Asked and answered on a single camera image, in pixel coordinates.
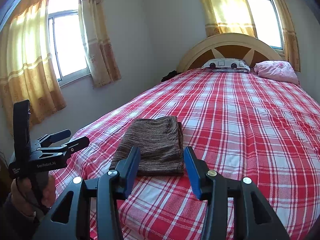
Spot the cream brown wooden headboard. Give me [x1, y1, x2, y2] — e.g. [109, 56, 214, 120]
[176, 33, 282, 73]

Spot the brown knitted sweater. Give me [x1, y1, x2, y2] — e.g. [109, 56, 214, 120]
[110, 115, 184, 176]

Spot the red white plaid bedsheet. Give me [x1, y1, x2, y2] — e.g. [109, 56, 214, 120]
[52, 69, 319, 239]

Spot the yellow curtain left of headboard window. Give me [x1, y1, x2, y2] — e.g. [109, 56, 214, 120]
[200, 0, 257, 38]

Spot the black item beside bed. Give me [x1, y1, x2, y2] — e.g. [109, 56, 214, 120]
[161, 70, 180, 82]

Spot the yellow side curtain near left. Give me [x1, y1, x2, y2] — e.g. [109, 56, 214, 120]
[1, 0, 66, 132]

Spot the window behind headboard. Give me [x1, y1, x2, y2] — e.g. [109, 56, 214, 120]
[248, 0, 284, 50]

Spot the yellow curtain of headboard window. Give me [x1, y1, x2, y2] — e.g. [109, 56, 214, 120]
[200, 0, 257, 38]
[273, 0, 300, 72]

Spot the white grey patterned pillow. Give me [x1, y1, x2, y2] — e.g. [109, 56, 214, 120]
[201, 58, 251, 73]

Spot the yellow side curtain near headboard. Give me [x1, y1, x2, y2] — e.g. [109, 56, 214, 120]
[78, 0, 121, 87]

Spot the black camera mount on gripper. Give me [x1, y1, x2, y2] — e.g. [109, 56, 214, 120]
[13, 99, 31, 161]

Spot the side wall window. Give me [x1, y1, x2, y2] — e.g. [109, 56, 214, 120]
[48, 0, 90, 86]

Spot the pink pillow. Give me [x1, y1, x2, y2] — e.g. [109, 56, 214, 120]
[253, 61, 299, 86]

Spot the yellow curtain right of headboard window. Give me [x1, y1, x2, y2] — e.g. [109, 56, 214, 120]
[273, 0, 300, 72]

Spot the dark left jacket sleeve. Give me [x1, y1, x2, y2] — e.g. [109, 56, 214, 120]
[1, 178, 40, 239]

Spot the person's left hand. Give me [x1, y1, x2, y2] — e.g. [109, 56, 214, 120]
[11, 174, 56, 218]

